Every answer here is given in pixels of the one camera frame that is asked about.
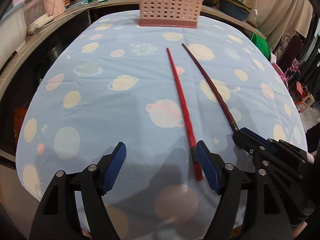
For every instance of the white plastic bin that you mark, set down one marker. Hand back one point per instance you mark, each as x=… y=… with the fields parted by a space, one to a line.
x=10 y=31

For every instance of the dark red chopstick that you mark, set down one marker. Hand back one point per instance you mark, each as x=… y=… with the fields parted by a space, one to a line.
x=216 y=93

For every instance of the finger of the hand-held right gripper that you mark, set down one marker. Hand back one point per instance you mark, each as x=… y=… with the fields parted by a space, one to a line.
x=246 y=142
x=252 y=133

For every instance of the small wooden stool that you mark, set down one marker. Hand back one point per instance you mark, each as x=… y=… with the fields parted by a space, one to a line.
x=305 y=97

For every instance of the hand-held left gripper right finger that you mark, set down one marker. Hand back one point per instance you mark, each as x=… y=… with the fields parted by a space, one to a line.
x=208 y=166

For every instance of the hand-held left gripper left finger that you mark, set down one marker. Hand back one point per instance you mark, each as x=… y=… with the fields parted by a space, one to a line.
x=115 y=165

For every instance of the dark metal chair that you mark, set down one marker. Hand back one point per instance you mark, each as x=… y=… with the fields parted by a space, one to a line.
x=293 y=47

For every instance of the blue planet print tablecloth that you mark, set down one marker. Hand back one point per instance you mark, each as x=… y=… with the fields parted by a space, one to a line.
x=112 y=100

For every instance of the green cloth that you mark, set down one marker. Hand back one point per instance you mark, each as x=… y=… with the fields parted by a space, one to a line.
x=258 y=38

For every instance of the beige curtain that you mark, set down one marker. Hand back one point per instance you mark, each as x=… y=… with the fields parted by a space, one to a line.
x=275 y=10

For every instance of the pink perforated utensil basket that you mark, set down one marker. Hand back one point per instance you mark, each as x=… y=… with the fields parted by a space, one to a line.
x=170 y=5

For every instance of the pink patterned cloth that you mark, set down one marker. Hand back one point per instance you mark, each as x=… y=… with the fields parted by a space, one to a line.
x=281 y=71

